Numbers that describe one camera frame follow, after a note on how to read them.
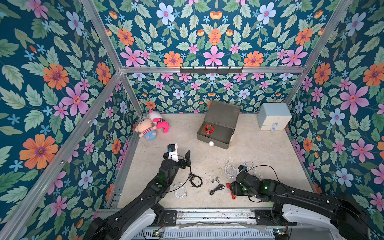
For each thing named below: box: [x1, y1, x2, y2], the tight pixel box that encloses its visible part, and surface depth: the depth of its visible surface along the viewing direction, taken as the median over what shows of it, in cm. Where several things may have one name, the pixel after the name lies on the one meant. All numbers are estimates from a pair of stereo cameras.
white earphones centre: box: [224, 159, 237, 179], surface depth 91 cm
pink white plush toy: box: [148, 109, 170, 134], surface depth 107 cm
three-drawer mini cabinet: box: [196, 100, 241, 150], surface depth 90 cm
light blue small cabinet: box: [257, 102, 293, 132], surface depth 106 cm
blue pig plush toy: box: [134, 119, 157, 141], surface depth 105 cm
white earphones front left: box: [173, 181, 188, 199], surface depth 83 cm
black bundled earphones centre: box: [209, 176, 225, 196], surface depth 84 cm
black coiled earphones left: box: [183, 172, 203, 188], surface depth 88 cm
